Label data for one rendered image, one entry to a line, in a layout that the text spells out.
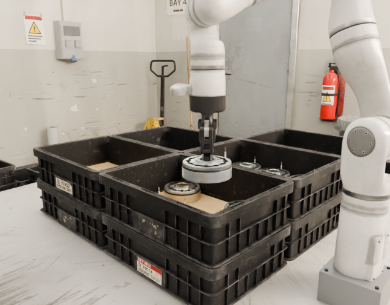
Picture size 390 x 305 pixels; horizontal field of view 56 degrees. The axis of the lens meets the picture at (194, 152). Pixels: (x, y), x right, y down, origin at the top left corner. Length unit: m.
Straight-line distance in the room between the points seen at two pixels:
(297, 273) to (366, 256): 0.20
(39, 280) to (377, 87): 0.87
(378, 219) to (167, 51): 4.72
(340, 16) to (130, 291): 0.74
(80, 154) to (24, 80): 3.00
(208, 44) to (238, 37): 3.85
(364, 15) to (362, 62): 0.09
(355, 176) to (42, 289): 0.73
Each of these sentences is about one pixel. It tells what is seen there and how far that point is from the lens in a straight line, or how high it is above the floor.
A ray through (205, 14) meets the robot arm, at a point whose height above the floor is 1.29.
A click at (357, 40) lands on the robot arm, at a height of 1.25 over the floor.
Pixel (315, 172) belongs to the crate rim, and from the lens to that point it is 1.00.
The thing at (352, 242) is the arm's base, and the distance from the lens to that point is 0.84.
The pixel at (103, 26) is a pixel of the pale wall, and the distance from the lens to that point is 4.91.
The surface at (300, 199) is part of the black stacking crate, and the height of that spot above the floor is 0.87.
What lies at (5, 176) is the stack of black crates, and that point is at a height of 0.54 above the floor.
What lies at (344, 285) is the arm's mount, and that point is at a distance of 0.86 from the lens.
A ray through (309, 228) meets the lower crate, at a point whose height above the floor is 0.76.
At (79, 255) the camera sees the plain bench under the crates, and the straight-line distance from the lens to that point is 1.07.
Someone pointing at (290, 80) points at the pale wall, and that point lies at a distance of 4.23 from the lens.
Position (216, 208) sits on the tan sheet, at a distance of 0.99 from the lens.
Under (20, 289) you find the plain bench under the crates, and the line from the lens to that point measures 0.99.
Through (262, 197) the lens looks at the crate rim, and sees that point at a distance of 0.80.
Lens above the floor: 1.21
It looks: 14 degrees down
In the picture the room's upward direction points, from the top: straight up
